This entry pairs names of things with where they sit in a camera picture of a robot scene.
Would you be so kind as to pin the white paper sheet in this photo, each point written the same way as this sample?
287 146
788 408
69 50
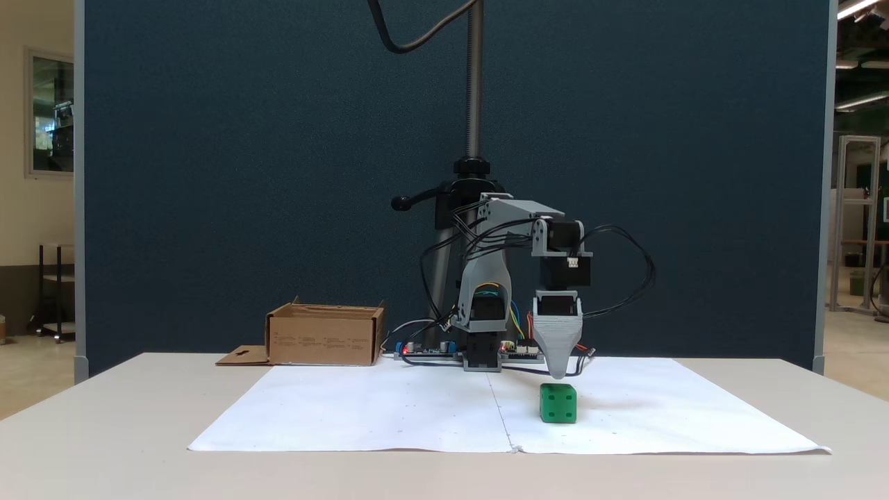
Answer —
382 410

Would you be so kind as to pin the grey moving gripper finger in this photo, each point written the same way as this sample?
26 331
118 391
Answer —
558 344

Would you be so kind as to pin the black camera stand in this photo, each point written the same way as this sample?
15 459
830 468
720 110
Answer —
474 104

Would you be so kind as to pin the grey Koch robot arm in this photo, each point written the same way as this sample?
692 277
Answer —
517 208

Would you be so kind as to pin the green die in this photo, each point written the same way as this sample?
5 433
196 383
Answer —
558 404

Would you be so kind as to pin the black shelf cart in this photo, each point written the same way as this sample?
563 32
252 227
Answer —
41 292

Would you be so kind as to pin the blue circuit board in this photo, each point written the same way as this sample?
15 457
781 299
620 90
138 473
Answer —
424 354

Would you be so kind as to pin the grey circuit board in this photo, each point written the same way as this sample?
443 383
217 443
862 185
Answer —
528 356

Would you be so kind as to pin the brown cardboard box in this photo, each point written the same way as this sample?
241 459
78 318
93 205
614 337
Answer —
323 340

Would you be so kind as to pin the framed wall window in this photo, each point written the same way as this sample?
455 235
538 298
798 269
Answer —
52 111

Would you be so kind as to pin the aluminium profile frame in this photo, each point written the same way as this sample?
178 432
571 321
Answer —
859 139

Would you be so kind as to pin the dark blue partition panel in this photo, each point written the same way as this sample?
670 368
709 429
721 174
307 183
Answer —
243 173

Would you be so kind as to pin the ceiling strip light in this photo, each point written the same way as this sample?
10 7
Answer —
854 8
861 101

